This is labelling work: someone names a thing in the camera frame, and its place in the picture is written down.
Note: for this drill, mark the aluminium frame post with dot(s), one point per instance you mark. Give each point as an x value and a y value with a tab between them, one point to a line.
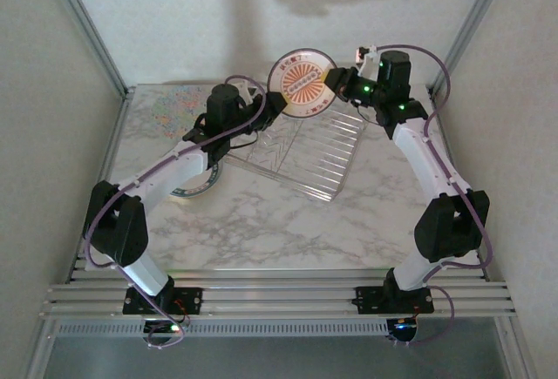
475	22
87	26

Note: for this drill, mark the small orange sunburst plate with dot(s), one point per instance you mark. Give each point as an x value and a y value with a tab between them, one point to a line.
301	85

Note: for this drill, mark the aluminium table side rail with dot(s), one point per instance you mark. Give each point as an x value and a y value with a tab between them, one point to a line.
445	135
117	126

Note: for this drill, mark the aluminium frame leg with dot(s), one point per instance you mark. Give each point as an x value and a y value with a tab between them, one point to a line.
41	353
519	353

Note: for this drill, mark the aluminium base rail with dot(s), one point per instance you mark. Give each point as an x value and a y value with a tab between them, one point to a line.
279	296

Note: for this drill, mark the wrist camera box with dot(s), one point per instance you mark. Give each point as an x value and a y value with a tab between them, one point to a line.
248	91
364	53

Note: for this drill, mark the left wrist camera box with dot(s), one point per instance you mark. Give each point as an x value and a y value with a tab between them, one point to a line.
248	91

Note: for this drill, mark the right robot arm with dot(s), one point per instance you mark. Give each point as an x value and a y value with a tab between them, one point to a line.
449	226

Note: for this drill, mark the white strawberry print plate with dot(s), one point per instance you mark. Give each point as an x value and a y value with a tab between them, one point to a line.
196	189

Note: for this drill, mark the large multicolour patterned plate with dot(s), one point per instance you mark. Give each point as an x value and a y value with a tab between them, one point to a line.
174	109

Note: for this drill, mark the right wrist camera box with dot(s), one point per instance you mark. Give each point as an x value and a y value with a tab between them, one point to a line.
364	53

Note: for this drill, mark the electronics board with green light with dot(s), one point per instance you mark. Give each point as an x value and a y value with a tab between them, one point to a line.
168	330
403	330

